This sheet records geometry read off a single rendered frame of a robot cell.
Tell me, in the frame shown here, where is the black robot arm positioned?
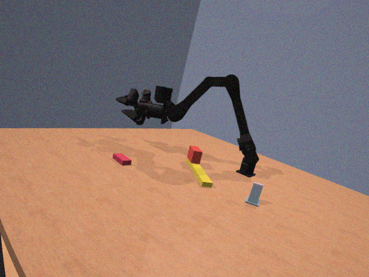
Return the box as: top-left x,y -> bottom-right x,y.
150,75 -> 260,177

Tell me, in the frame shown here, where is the red rectangular block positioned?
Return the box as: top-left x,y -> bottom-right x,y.
113,153 -> 132,166

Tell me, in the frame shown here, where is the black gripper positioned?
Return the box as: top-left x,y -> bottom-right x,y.
116,88 -> 153,125

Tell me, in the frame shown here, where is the yellow bar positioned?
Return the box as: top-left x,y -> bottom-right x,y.
186,145 -> 213,188

